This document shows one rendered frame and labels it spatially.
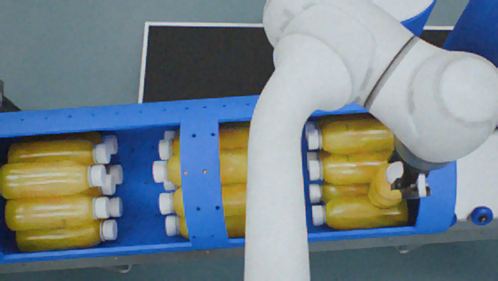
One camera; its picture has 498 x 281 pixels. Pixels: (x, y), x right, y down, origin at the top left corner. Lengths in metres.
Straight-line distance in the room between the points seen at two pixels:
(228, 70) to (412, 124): 1.65
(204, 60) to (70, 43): 0.57
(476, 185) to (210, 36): 1.24
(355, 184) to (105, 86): 1.44
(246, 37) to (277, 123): 1.72
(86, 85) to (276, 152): 1.97
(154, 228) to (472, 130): 0.82
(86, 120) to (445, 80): 0.72
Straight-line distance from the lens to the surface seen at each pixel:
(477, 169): 1.46
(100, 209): 1.25
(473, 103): 0.67
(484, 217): 1.40
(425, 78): 0.68
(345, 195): 1.29
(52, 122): 1.22
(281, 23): 0.73
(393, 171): 1.08
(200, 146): 1.11
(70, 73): 2.59
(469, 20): 1.72
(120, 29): 2.61
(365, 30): 0.71
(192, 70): 2.32
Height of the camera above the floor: 2.30
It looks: 75 degrees down
